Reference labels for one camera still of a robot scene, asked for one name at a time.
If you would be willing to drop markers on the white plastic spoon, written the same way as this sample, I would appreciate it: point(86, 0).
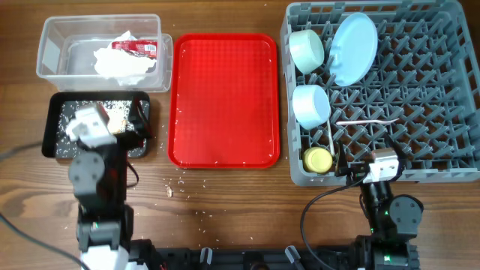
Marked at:
point(330, 139)

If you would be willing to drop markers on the yellow plastic cup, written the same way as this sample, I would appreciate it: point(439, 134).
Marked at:
point(317, 160)

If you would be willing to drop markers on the black food waste tray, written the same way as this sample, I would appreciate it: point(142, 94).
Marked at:
point(59, 98)

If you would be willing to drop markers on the red snack wrapper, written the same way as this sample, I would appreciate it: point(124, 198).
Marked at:
point(142, 48)

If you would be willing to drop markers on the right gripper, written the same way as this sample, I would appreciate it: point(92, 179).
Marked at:
point(355, 169)

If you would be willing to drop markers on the white plastic fork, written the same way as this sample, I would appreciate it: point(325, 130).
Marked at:
point(366, 122)

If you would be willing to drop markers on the white napkin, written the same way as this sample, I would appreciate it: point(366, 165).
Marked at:
point(126, 69)

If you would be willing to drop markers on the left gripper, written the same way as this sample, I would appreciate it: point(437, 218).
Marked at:
point(133, 138)

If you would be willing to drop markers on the green bowl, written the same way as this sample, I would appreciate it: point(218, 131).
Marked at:
point(306, 50)

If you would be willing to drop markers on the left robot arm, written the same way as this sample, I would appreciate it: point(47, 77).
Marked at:
point(99, 178)

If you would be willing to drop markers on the red serving tray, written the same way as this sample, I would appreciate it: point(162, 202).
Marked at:
point(224, 105)

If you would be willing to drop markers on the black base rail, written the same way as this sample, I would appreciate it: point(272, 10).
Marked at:
point(337, 257)

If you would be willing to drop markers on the food crumb on table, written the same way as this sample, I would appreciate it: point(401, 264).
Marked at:
point(169, 191)

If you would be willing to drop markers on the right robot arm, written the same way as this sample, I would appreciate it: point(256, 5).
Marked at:
point(393, 220)

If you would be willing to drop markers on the large light blue plate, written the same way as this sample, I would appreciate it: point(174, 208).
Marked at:
point(353, 49)

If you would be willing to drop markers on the clear plastic waste bin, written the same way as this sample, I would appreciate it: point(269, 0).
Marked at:
point(67, 44)

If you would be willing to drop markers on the rice and food scraps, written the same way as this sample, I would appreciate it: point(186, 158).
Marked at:
point(117, 111)

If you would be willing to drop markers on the light blue bowl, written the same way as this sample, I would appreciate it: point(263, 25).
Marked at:
point(311, 106)

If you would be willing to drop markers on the grey dishwasher rack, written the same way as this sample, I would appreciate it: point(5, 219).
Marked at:
point(425, 73)

